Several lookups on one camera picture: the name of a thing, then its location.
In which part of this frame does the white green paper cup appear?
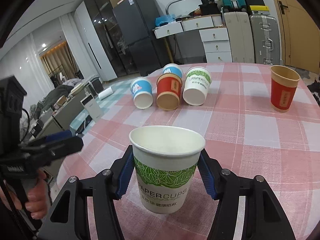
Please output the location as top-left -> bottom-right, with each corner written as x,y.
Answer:
129,126 -> 206,214
183,67 -> 212,106

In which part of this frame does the blue rabbit paper cup front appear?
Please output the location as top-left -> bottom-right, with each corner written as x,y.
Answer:
130,77 -> 153,109

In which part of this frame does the blue rabbit paper cup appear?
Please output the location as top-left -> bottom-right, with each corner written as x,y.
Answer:
162,63 -> 183,78
130,77 -> 153,109

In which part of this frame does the red paper cup lying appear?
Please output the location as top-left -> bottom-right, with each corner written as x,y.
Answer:
156,73 -> 182,111

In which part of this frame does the blue rabbit paper cup back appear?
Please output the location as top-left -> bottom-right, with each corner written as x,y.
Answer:
162,63 -> 183,78

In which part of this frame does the red paper cup upright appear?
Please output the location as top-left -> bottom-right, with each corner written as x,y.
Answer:
270,65 -> 300,112

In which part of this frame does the person's left hand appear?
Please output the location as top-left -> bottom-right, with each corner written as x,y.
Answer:
1,169 -> 48,220

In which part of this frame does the teal checkered tablecloth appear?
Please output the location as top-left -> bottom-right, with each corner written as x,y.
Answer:
69,79 -> 132,133

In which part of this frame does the white power bank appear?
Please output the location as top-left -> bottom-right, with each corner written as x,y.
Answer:
80,94 -> 103,122

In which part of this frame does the white paper roll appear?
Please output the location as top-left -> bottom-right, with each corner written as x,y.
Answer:
98,87 -> 113,100

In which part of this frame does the pink checkered tablecloth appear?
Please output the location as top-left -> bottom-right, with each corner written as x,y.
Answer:
57,63 -> 319,239

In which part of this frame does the black glass cabinet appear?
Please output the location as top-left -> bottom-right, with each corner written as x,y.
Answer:
84,0 -> 137,77

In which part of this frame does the black refrigerator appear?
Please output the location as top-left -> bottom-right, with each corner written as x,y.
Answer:
113,0 -> 170,76

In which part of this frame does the blue plastic bag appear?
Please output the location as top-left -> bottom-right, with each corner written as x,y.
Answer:
155,14 -> 176,27

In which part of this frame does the white drawer dresser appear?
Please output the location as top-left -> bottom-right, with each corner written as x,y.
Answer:
153,14 -> 233,63

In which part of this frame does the silver aluminium suitcase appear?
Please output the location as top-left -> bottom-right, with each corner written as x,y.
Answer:
249,15 -> 280,65

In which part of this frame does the wooden door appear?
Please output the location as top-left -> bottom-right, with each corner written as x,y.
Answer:
274,0 -> 319,74

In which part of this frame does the beige suitcase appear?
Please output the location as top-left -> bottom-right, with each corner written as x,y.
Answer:
223,12 -> 255,63

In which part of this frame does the black shoe boxes stack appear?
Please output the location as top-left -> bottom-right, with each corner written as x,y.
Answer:
245,0 -> 270,15

